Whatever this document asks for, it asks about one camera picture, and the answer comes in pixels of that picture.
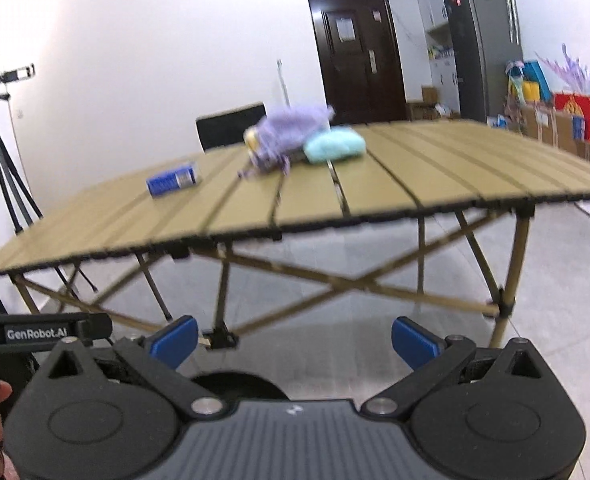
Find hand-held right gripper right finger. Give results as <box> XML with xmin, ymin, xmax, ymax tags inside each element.
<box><xmin>361</xmin><ymin>316</ymin><xmax>553</xmax><ymax>419</ymax></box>

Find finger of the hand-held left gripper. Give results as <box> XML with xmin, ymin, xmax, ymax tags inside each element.
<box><xmin>0</xmin><ymin>312</ymin><xmax>114</xmax><ymax>347</ymax></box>

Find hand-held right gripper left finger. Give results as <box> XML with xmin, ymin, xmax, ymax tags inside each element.
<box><xmin>35</xmin><ymin>316</ymin><xmax>228</xmax><ymax>419</ymax></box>

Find black cylindrical trash bin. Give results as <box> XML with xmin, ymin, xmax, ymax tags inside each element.
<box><xmin>187</xmin><ymin>371</ymin><xmax>292</xmax><ymax>404</ymax></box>

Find light blue plush mitt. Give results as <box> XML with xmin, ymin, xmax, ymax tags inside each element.
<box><xmin>302</xmin><ymin>128</ymin><xmax>366</xmax><ymax>164</ymax></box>

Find yellow white alpaca plush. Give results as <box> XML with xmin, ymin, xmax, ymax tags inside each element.
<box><xmin>243</xmin><ymin>127</ymin><xmax>264</xmax><ymax>154</ymax></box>

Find blue tissue packet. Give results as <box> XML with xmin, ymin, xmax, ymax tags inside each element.
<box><xmin>146</xmin><ymin>161</ymin><xmax>200</xmax><ymax>197</ymax></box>

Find tan folding camping table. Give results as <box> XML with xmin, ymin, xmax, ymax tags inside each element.
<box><xmin>0</xmin><ymin>120</ymin><xmax>590</xmax><ymax>352</ymax></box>

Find black folding chair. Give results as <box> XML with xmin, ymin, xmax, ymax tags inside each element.
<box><xmin>196</xmin><ymin>102</ymin><xmax>267</xmax><ymax>154</ymax></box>

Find small cardboard box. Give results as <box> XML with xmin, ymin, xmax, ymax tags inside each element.
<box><xmin>407</xmin><ymin>87</ymin><xmax>458</xmax><ymax>121</ymax></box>

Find purple fluffy pouch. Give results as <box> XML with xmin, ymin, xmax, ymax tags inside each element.
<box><xmin>237</xmin><ymin>104</ymin><xmax>336</xmax><ymax>179</ymax></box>

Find large cardboard box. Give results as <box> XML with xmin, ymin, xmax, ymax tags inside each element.
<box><xmin>517</xmin><ymin>102</ymin><xmax>590</xmax><ymax>162</ymax></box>

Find dark brown door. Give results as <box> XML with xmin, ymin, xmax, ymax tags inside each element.
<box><xmin>307</xmin><ymin>0</ymin><xmax>408</xmax><ymax>126</ymax></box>

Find white base cabinet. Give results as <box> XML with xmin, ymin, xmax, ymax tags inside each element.
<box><xmin>427</xmin><ymin>55</ymin><xmax>461</xmax><ymax>119</ymax></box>

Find white mop pole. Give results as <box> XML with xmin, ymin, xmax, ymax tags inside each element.
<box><xmin>276</xmin><ymin>59</ymin><xmax>290</xmax><ymax>109</ymax></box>

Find red gift box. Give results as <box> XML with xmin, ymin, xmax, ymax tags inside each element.
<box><xmin>554</xmin><ymin>91</ymin><xmax>590</xmax><ymax>144</ymax></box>

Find grey refrigerator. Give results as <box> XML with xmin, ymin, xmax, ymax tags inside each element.
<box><xmin>440</xmin><ymin>0</ymin><xmax>524</xmax><ymax>123</ymax></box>

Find blue gift bag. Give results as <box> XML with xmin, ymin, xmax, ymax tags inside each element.
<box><xmin>522</xmin><ymin>60</ymin><xmax>554</xmax><ymax>104</ymax></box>

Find white hangers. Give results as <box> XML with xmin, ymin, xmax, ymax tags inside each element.
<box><xmin>505</xmin><ymin>0</ymin><xmax>521</xmax><ymax>46</ymax></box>

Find black camera tripod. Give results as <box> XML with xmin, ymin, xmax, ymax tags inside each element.
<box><xmin>0</xmin><ymin>87</ymin><xmax>101</xmax><ymax>293</ymax></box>

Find purple coral wall decoration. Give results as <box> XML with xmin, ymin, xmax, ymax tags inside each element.
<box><xmin>535</xmin><ymin>45</ymin><xmax>590</xmax><ymax>96</ymax></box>

